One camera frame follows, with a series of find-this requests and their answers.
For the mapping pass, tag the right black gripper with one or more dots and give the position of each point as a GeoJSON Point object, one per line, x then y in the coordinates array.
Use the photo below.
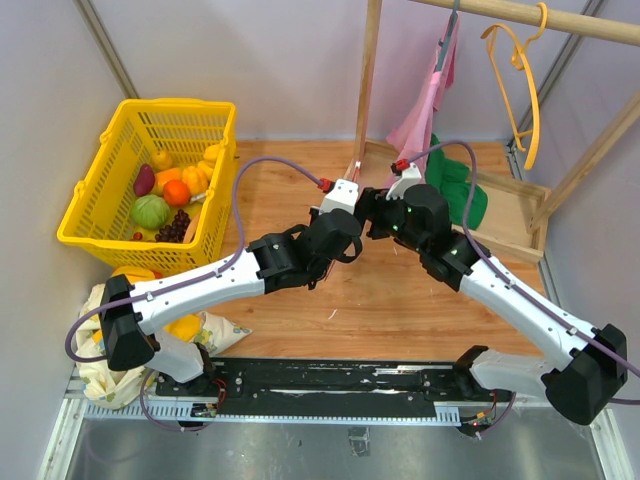
{"type": "Point", "coordinates": [371, 206]}

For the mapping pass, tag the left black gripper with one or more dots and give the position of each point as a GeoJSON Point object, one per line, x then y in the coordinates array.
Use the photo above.
{"type": "Point", "coordinates": [316, 214]}

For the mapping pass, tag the green cabbage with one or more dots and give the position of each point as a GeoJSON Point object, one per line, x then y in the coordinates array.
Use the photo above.
{"type": "Point", "coordinates": [150, 212]}

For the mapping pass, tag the clear zip bag orange zipper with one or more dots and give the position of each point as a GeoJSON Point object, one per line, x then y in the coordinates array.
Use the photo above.
{"type": "Point", "coordinates": [353, 173]}

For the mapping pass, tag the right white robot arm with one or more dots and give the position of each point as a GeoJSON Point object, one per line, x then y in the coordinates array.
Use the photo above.
{"type": "Point", "coordinates": [582, 367]}

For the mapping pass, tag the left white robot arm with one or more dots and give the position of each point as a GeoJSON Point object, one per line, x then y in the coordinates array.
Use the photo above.
{"type": "Point", "coordinates": [135, 316]}

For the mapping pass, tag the green cloth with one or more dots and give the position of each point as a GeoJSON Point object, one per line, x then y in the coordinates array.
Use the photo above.
{"type": "Point", "coordinates": [450, 178]}

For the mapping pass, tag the pink cloth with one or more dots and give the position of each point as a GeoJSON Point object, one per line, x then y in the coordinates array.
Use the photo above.
{"type": "Point", "coordinates": [413, 136]}

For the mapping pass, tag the wooden clothes rack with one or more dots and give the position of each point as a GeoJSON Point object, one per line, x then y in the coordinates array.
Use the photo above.
{"type": "Point", "coordinates": [508, 215]}

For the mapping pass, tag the brown bread roll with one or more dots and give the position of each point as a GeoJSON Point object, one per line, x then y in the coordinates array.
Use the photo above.
{"type": "Point", "coordinates": [191, 229]}

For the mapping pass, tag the yellow bell pepper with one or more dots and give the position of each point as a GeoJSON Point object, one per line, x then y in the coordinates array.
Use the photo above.
{"type": "Point", "coordinates": [195, 179]}

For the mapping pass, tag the yellow bananas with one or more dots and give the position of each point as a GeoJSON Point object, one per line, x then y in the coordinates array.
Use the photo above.
{"type": "Point", "coordinates": [208, 161]}

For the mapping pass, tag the purple grapes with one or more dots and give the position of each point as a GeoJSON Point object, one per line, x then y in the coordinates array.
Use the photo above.
{"type": "Point", "coordinates": [175, 231]}

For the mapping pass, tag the orange fruit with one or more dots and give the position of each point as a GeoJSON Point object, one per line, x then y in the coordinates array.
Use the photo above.
{"type": "Point", "coordinates": [176, 193]}

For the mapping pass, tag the orange mango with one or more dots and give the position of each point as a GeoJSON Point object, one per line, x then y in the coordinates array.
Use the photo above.
{"type": "Point", "coordinates": [162, 177]}

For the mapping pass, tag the grey clothes hanger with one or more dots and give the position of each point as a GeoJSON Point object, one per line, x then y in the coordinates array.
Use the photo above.
{"type": "Point", "coordinates": [445, 42]}

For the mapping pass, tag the yellow lemon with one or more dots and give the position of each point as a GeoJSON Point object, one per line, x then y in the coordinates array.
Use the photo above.
{"type": "Point", "coordinates": [162, 160]}

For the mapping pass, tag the purple sweet potato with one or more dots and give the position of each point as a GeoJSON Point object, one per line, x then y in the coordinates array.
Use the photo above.
{"type": "Point", "coordinates": [145, 181]}

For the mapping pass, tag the sliced mango toy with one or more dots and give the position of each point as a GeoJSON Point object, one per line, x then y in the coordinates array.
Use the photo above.
{"type": "Point", "coordinates": [136, 274]}

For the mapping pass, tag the yellow plastic basket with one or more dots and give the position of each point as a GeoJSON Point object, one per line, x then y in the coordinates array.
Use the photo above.
{"type": "Point", "coordinates": [98, 218]}

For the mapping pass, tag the yellow patterned cloth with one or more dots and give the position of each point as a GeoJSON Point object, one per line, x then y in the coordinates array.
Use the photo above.
{"type": "Point", "coordinates": [114, 390]}

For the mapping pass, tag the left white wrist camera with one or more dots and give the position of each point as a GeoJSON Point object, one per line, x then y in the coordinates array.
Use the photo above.
{"type": "Point", "coordinates": [340, 194]}

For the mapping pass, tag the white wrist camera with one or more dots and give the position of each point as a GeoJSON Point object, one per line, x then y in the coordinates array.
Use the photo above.
{"type": "Point", "coordinates": [407, 175]}
{"type": "Point", "coordinates": [340, 194]}

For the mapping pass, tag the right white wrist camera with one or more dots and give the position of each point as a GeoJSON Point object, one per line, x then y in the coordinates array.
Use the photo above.
{"type": "Point", "coordinates": [407, 175]}

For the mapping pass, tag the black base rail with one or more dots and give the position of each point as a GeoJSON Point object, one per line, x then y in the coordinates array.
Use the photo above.
{"type": "Point", "coordinates": [329, 389]}

